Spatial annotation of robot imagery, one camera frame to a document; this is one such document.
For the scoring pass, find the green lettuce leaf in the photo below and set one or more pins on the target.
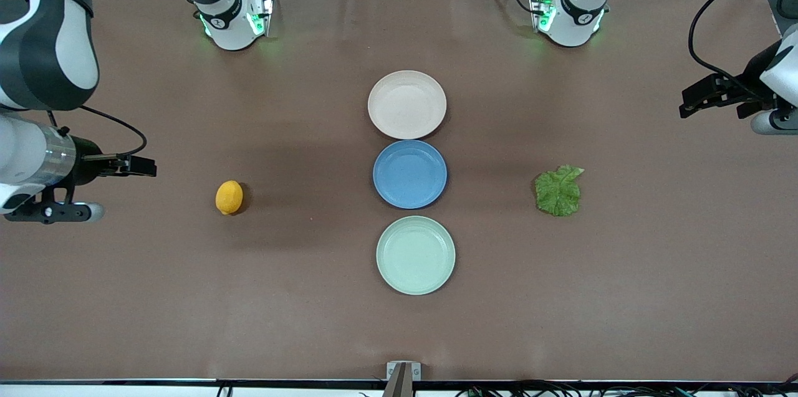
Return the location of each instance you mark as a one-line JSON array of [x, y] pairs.
[[558, 194]]

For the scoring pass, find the yellow lemon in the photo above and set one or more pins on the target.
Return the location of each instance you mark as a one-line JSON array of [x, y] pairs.
[[229, 197]]

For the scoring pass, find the blue round plate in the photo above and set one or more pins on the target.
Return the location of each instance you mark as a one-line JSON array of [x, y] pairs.
[[409, 174]]

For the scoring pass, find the pale green round plate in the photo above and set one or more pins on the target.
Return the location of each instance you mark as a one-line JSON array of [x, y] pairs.
[[414, 255]]

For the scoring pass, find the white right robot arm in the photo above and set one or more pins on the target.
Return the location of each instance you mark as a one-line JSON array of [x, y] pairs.
[[50, 42]]

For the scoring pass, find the brown table cover sheet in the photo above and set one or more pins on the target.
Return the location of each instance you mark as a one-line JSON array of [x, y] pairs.
[[187, 291]]

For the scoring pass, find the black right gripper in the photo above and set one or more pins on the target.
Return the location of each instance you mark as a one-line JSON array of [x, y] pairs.
[[86, 159]]

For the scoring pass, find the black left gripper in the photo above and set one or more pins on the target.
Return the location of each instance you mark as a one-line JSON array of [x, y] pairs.
[[753, 70]]

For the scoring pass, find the beige round plate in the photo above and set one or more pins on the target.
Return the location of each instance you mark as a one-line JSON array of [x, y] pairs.
[[406, 104]]

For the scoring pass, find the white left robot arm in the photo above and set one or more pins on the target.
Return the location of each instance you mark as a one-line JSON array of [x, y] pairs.
[[576, 17]]

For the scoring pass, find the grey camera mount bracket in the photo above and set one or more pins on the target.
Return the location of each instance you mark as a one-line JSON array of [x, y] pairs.
[[416, 371]]

